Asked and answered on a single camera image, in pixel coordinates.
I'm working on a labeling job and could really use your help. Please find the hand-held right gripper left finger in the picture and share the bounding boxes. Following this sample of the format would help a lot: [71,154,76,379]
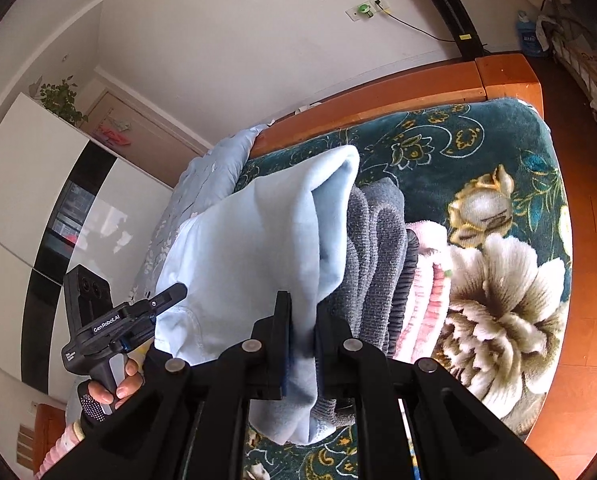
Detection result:
[41,290,295,480]

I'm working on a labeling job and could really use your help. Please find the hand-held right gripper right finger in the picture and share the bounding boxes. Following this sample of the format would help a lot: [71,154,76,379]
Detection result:
[315,305,552,480]

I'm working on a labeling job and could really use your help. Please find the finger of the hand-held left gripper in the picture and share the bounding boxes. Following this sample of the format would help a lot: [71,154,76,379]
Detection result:
[146,282,188,319]

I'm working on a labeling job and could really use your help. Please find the light blue T-shirt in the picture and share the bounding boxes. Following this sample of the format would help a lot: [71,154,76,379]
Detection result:
[153,145,362,445]

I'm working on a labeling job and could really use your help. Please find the clothes hanging on chair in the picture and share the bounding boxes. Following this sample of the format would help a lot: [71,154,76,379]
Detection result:
[309,176,422,428]

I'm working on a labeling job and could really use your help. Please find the person's left hand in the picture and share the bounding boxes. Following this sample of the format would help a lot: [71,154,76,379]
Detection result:
[81,360,145,411]

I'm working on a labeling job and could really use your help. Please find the wooden headboard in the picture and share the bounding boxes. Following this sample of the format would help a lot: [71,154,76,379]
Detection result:
[16,402,66,476]

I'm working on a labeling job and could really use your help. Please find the pink folded garment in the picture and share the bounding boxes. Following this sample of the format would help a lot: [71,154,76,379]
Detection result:
[393,220,454,356]

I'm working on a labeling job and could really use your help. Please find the light blue floral quilt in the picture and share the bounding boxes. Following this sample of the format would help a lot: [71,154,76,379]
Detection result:
[128,124,272,321]

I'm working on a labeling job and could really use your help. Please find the white glossy wardrobe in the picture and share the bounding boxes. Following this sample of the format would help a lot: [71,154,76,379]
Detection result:
[0,91,175,401]

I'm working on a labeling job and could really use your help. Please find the brown wooden door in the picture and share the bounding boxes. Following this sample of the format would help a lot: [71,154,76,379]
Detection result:
[86,87,204,188]

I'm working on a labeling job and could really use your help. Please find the pink door hanging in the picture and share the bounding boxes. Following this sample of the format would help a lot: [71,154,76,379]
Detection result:
[96,115,132,148]

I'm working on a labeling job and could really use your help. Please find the green potted plant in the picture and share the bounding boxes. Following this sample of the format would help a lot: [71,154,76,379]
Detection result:
[31,76,89,127]

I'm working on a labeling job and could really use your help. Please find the teal floral bed blanket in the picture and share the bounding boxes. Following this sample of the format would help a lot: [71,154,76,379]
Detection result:
[231,97,574,480]

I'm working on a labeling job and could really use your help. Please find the blue plastic bottle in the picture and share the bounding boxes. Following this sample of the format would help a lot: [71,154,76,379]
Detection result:
[515,10,549,58]

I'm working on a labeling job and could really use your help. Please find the covered floor fan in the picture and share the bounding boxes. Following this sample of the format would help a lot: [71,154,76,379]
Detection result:
[549,12,597,123]

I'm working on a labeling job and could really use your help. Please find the wooden bed frame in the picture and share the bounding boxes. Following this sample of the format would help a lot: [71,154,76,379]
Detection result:
[251,52,545,158]

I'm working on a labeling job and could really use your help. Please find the black power cable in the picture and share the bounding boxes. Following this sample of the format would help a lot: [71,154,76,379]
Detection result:
[379,5,472,43]

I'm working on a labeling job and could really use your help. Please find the white wall socket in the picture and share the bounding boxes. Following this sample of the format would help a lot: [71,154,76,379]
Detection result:
[346,0,392,22]

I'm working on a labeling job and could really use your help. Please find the black metal post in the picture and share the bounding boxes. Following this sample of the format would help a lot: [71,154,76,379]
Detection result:
[401,0,490,60]

